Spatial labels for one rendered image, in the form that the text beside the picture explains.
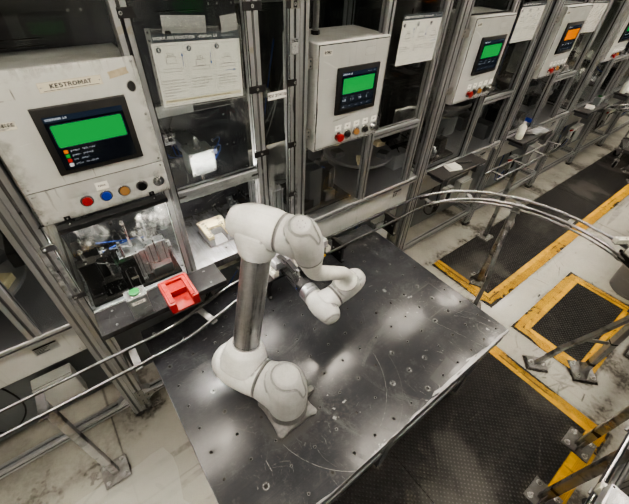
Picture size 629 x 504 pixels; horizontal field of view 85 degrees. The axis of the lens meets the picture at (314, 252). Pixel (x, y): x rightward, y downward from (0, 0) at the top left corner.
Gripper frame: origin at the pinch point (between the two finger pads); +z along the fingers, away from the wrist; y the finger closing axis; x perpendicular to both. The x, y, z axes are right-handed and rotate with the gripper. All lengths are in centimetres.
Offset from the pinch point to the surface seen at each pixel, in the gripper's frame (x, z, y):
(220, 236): 16.9, 34.5, 0.1
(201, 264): 33.5, 20.7, 0.1
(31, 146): 73, 20, 73
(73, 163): 65, 17, 66
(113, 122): 50, 17, 76
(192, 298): 45.7, 1.2, 2.6
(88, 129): 57, 17, 75
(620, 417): -106, -145, -46
